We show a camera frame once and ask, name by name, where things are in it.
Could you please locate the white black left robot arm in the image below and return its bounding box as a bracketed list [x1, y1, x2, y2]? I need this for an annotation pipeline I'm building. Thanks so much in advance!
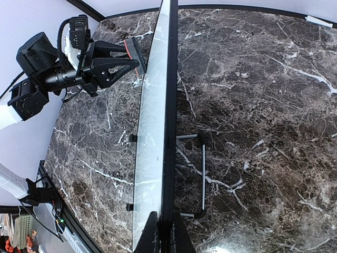
[1, 31, 146, 129]

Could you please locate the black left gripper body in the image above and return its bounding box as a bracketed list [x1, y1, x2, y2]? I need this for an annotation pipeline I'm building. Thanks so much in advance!
[44, 42, 98, 97]

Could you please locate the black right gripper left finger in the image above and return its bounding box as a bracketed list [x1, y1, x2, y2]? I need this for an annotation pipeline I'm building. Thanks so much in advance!
[134, 211, 160, 253]

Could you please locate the black left corner post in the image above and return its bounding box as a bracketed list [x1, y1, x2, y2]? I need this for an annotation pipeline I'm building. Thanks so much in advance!
[66, 0, 106, 22]

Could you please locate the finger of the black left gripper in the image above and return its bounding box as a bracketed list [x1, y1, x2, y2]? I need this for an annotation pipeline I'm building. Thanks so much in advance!
[93, 41, 129, 59]
[91, 57, 139, 89]

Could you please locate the white whiteboard black frame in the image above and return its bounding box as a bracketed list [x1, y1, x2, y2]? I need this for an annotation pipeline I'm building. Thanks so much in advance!
[132, 1, 178, 252]

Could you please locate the red bone-shaped eraser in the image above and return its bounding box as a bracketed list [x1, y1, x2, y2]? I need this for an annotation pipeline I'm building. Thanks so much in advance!
[124, 37, 147, 76]

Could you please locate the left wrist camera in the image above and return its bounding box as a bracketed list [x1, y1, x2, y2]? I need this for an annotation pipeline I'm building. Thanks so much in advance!
[57, 14, 91, 70]

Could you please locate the black right whiteboard foot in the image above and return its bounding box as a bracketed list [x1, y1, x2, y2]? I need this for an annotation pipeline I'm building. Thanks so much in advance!
[126, 203, 134, 212]

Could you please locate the white slotted cable duct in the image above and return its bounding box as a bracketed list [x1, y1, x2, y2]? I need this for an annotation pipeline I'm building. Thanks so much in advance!
[63, 227, 89, 253]

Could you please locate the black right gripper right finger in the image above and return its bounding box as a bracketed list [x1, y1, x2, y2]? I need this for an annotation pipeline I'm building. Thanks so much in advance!
[170, 211, 196, 253]

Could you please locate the silver wire whiteboard stand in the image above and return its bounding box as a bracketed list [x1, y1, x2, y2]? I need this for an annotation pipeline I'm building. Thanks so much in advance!
[175, 133, 207, 219]

